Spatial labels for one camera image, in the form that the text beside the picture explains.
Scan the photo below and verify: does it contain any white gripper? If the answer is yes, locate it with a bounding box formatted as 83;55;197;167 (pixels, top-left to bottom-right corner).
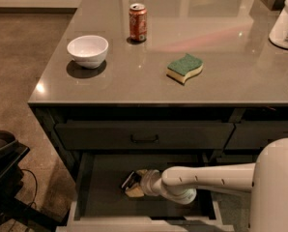
125;169;162;198

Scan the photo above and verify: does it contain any black rxbar chocolate bar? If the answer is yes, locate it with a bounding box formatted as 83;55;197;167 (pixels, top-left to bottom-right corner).
121;171;141;191

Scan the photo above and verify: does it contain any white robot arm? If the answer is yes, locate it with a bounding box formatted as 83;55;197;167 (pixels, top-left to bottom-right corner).
121;138;288;232

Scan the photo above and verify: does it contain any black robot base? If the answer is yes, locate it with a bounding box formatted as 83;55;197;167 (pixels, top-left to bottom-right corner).
0;130;69;232

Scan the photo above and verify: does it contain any open middle drawer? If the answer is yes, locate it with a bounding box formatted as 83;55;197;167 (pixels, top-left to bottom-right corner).
56;154;234;232

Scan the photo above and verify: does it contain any closed top left drawer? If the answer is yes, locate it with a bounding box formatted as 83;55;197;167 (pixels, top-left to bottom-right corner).
55;121;234;150

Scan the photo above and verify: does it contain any middle right drawer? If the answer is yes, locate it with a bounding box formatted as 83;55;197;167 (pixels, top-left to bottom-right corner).
216;155;258;164

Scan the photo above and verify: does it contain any top right drawer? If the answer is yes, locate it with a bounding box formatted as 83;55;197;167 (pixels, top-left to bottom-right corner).
226;121;288;150

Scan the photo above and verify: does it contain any green yellow sponge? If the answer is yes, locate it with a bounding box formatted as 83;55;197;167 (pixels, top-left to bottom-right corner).
166;54;204;84

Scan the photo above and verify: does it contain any white ceramic bowl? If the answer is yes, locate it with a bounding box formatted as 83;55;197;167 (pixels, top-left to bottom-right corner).
67;35;109;69

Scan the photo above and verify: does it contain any orange soda can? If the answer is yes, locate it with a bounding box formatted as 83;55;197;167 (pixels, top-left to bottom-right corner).
129;3;147;42

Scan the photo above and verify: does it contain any black drawer handle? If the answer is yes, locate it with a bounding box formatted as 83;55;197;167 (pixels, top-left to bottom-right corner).
130;134;159;144

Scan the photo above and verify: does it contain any black cable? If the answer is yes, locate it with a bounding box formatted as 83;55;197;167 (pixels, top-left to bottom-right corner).
19;167;40;210

